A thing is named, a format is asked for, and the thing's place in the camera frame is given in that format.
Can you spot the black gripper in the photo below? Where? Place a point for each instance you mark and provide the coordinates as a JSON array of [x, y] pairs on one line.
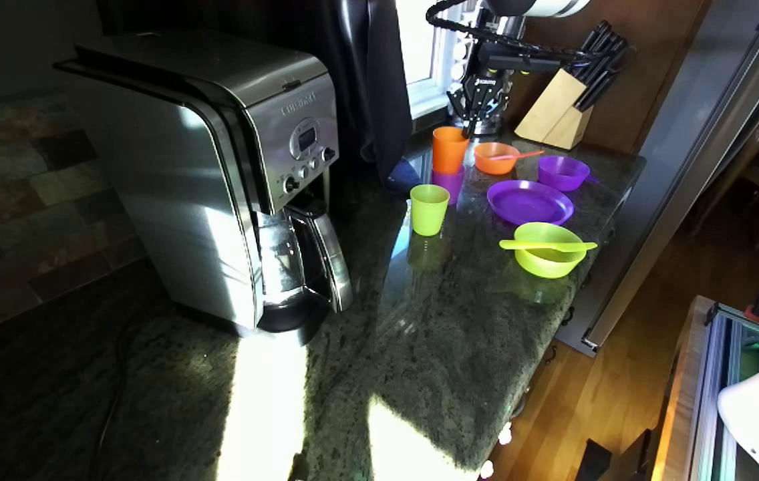
[[487, 74]]

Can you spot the stainless steel coffee maker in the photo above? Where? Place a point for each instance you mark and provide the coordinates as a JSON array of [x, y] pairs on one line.
[[192, 161]]

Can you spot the purple plastic plate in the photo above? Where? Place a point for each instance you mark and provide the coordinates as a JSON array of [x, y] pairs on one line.
[[529, 201]]

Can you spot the green plastic spoon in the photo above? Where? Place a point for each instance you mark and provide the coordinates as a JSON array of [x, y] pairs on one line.
[[543, 244]]

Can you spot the orange plastic spoon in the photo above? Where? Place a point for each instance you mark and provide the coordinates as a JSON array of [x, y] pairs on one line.
[[529, 155]]

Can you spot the window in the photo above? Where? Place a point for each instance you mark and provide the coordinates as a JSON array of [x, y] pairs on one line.
[[423, 61]]

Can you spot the orange plastic cup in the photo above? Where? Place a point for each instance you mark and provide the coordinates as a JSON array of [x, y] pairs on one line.
[[450, 149]]

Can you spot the stainless steel refrigerator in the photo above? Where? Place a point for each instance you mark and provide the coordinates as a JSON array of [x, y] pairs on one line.
[[689, 177]]

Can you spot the orange plastic bowl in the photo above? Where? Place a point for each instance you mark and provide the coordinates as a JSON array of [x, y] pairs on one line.
[[495, 157]]

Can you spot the purple plastic bowl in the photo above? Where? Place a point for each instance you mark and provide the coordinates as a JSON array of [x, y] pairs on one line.
[[562, 171]]

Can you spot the green plastic cup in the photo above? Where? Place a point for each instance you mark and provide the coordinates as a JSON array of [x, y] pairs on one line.
[[427, 211]]

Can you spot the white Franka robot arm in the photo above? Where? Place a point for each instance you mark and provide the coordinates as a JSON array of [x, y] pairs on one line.
[[539, 5]]

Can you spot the green plastic bowl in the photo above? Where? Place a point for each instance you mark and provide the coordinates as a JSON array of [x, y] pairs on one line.
[[545, 261]]

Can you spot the wooden knife block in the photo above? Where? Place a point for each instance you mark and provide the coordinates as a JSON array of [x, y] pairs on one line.
[[556, 120]]

